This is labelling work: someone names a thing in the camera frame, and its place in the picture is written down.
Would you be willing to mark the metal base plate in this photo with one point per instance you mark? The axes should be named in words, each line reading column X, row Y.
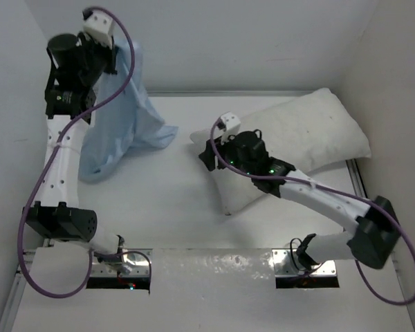
column 286, row 265
column 133, row 263

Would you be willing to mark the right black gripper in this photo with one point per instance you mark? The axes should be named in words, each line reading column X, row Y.
column 209, row 157

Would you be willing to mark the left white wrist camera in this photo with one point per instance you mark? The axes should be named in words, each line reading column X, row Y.
column 99, row 26

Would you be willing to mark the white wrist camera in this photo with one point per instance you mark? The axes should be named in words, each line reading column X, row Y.
column 229, row 126
column 99, row 26

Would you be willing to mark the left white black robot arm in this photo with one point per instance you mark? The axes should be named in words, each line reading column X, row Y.
column 54, row 212

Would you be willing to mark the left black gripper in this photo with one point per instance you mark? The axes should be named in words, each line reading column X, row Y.
column 88, row 42

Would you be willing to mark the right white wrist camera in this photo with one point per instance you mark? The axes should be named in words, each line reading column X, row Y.
column 229, row 126

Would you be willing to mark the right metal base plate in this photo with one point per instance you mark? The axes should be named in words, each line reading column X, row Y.
column 286, row 265

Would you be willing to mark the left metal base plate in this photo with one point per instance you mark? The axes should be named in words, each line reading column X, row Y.
column 133, row 263

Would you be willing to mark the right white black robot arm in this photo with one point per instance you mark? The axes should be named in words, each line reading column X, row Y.
column 368, row 236

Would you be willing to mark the white pillow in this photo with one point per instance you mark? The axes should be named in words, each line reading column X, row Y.
column 309, row 132

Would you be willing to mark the light blue pillowcase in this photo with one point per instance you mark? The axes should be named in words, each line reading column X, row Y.
column 129, row 123

